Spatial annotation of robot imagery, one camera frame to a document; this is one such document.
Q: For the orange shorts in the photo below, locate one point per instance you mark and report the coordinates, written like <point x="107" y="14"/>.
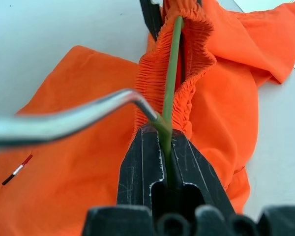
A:
<point x="64" y="98"/>

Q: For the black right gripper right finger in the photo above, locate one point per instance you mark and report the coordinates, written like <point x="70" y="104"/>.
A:
<point x="199" y="169"/>

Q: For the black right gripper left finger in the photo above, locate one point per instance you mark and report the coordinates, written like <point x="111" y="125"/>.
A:
<point x="140" y="167"/>

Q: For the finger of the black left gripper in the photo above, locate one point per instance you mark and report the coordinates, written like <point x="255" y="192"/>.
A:
<point x="151" y="19"/>

